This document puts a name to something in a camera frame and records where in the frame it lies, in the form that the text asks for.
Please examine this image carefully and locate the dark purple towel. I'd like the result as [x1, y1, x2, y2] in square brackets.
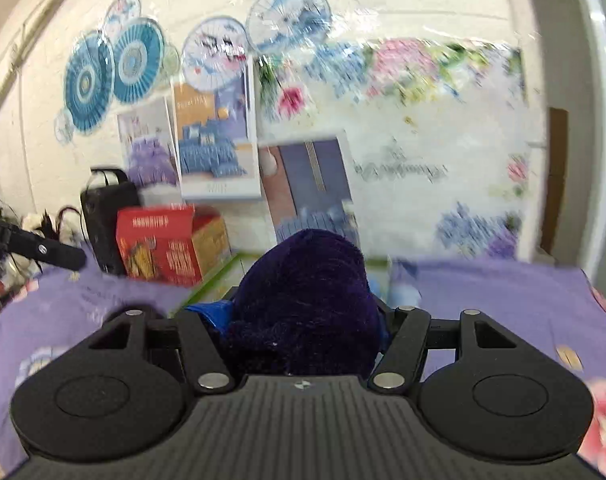
[222, 230, 382, 378]

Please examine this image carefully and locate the black speaker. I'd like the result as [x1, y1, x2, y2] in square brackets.
[79, 167, 140, 276]

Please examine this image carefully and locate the purple floral bedsheet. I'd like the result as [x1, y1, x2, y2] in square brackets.
[0, 259, 606, 476]

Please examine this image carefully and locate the white plush toy with feathers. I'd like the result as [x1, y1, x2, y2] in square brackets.
[21, 206, 85, 246]

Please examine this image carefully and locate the red cardboard box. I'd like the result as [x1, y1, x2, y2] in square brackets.
[115, 205, 231, 287]

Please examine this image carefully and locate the bedding product card purple wardrobe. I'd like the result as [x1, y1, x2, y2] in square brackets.
[259, 136, 359, 245]

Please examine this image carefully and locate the blue paper fan decoration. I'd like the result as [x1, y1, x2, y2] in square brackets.
[53, 0, 181, 145]

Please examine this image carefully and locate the bedding product card lilac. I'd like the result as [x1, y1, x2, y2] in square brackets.
[116, 96, 179, 188]

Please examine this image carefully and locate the white floral bedding package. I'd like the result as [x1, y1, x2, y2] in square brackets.
[254, 39, 541, 260]

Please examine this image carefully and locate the green cardboard box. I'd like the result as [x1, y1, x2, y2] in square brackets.
[169, 252, 391, 318]

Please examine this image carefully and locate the bedding product card orange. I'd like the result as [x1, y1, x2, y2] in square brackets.
[172, 62, 262, 203]

